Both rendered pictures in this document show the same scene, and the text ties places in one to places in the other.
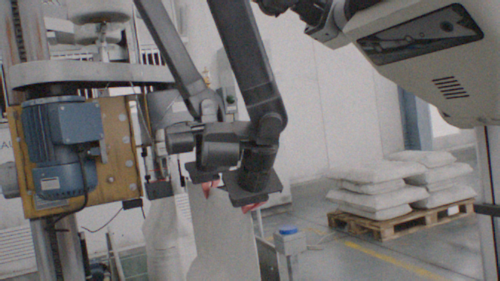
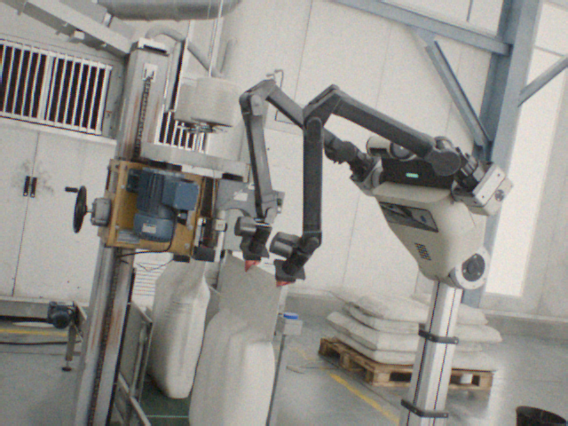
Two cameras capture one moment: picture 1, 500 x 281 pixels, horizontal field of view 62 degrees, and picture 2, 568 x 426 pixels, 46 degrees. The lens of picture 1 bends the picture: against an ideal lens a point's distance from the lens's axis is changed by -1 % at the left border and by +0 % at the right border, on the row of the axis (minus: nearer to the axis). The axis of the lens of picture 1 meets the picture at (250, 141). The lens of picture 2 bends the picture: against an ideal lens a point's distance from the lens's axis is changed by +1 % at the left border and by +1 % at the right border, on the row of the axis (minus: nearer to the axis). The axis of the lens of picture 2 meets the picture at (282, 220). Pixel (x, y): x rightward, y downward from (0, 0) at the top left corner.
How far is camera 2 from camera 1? 1.35 m
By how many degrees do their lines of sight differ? 4
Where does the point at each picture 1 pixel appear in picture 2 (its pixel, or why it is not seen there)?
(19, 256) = not seen: outside the picture
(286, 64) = not seen: hidden behind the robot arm
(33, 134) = (148, 192)
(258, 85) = (312, 224)
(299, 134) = not seen: hidden behind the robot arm
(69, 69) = (186, 156)
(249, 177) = (290, 266)
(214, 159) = (277, 251)
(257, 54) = (317, 209)
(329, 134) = (356, 245)
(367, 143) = (399, 272)
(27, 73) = (161, 152)
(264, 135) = (307, 248)
